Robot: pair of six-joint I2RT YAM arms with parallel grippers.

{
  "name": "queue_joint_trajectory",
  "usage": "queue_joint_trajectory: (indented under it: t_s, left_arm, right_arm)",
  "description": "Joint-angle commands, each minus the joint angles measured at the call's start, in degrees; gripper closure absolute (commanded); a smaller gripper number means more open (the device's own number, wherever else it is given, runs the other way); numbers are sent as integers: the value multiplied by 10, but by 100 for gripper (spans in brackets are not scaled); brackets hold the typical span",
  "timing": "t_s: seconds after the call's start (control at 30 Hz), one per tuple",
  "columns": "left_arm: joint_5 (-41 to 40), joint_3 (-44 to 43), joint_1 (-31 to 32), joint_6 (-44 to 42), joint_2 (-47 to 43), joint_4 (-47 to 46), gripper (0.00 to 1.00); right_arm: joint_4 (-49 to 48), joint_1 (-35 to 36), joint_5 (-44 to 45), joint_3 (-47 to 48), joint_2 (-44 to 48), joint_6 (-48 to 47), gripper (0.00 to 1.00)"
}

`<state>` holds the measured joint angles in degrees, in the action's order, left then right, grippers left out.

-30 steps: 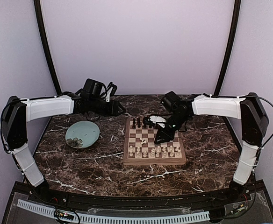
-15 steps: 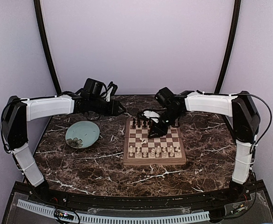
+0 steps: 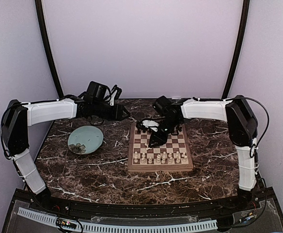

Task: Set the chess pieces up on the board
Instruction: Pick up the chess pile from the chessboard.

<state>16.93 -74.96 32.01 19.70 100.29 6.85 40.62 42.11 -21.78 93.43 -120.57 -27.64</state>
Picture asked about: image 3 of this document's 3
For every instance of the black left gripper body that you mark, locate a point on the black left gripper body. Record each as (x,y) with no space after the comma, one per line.
(99,110)

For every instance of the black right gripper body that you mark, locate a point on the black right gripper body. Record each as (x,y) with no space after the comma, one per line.
(163,138)

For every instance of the white chess bishop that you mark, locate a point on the white chess bishop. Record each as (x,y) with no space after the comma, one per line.
(163,158)
(171,160)

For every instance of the white chess king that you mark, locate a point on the white chess king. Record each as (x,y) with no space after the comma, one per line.
(158,159)

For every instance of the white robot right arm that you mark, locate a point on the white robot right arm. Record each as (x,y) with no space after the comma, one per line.
(242,127)

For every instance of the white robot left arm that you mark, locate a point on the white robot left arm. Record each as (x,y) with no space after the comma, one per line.
(19,116)

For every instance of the wooden chess board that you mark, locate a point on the wooden chess board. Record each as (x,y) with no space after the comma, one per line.
(176,145)

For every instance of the teal ceramic flower plate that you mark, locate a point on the teal ceramic flower plate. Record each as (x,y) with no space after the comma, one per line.
(85,140)

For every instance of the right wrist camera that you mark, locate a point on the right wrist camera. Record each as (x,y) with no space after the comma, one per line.
(147,125)

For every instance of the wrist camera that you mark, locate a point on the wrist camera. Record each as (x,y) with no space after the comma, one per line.
(147,125)
(114,95)

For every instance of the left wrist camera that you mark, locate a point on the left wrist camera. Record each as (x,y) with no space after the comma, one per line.
(114,95)

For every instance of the white cable duct strip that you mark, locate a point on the white cable duct strip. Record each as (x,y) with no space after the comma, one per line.
(119,225)

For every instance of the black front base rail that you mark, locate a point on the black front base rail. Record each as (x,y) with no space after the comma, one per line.
(87,210)

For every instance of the black left frame post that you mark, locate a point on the black left frame post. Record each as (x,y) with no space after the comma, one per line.
(47,47)

